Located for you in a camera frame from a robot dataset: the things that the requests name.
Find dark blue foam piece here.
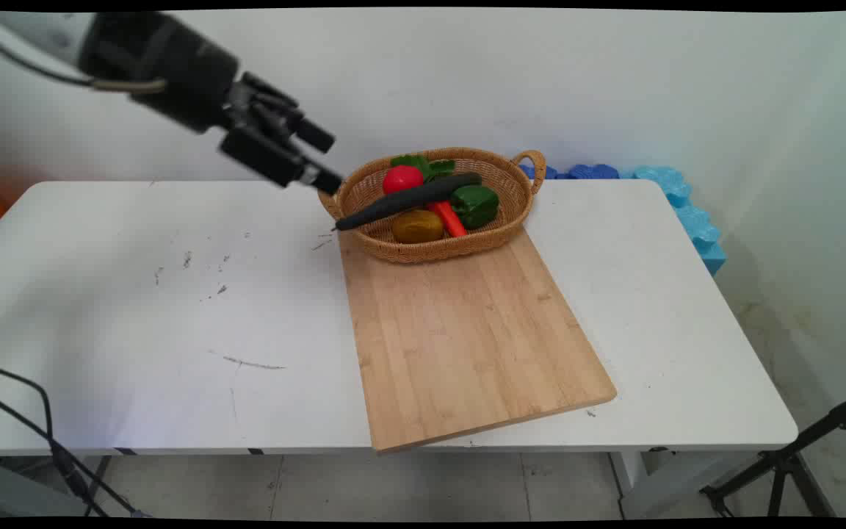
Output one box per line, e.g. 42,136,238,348
518,163,621,181

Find dark green toy cucumber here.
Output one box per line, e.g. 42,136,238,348
331,173,482,233

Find green toy bell pepper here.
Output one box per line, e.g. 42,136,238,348
450,185,500,229

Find white table leg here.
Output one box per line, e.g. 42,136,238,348
609,450,743,519

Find orange toy carrot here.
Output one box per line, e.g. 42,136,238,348
427,201,468,238

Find light blue foam piece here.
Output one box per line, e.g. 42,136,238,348
632,165,727,277

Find black floor cable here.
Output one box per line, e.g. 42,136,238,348
0,387,151,517
0,361,112,517

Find red toy tomato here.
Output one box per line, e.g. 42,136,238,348
383,165,424,195

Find brown toy potato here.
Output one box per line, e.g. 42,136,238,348
392,209,445,244

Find wooden cutting board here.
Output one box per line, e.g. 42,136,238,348
338,226,618,454

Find black tripod stand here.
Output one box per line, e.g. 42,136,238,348
700,388,846,519

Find green toy lettuce leaf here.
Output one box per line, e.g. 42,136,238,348
391,154,457,184

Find woven wicker basket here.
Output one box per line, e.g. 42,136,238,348
318,147,547,264

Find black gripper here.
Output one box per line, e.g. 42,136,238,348
76,11,344,196

